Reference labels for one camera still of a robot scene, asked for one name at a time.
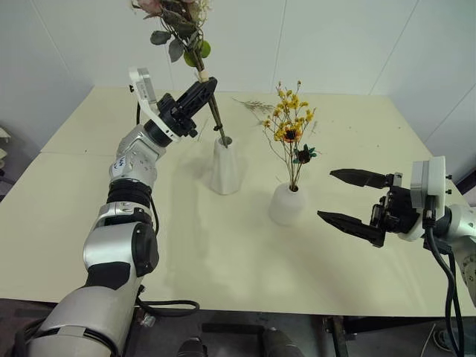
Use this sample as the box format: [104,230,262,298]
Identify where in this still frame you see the pink flower bouquet green leaves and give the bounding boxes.
[130,0,234,147]

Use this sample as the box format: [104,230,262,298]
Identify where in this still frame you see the dark rounded shape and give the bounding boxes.
[260,327,299,357]
[177,336,209,357]

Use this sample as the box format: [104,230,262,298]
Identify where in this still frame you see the tall white vase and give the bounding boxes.
[208,135,242,196]

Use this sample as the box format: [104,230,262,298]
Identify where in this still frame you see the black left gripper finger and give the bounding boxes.
[175,78,210,111]
[184,76,219,118]

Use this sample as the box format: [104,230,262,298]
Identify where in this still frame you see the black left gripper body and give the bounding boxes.
[158,93,199,138]

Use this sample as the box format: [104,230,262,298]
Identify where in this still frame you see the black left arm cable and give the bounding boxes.
[133,193,201,317]

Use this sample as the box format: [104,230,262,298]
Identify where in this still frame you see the dried grey flower sprig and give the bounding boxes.
[232,97,276,123]

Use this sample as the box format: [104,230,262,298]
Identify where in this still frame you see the metal table frame bracket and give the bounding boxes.
[322,315,355,357]

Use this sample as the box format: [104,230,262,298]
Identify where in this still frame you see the yellow flower bouquet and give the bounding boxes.
[262,80,321,193]

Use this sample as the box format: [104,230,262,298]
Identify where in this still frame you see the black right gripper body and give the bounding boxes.
[370,172,423,235]

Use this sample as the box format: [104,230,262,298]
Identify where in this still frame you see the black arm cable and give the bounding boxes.
[133,193,201,317]
[422,195,466,357]

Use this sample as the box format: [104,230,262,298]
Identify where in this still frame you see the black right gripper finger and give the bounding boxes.
[317,210,387,248]
[329,168,390,189]

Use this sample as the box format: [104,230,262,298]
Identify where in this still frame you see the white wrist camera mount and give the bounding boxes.
[403,155,447,242]
[128,66,180,145]

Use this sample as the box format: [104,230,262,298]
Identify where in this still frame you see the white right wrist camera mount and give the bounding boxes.
[403,155,447,242]

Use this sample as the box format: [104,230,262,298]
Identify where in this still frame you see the short white vase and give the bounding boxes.
[268,182,309,227]

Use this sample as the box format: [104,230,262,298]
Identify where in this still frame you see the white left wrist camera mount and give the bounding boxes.
[128,66,180,145]

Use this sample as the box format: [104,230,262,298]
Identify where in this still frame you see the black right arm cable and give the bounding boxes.
[422,195,466,357]

